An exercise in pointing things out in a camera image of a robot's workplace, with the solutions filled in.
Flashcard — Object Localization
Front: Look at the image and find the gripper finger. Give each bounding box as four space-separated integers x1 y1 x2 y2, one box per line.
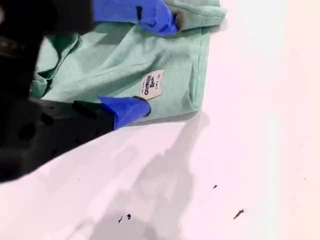
92 0 187 37
0 94 152 184

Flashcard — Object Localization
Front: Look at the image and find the pale green t-shirt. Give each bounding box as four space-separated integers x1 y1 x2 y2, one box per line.
29 0 228 126

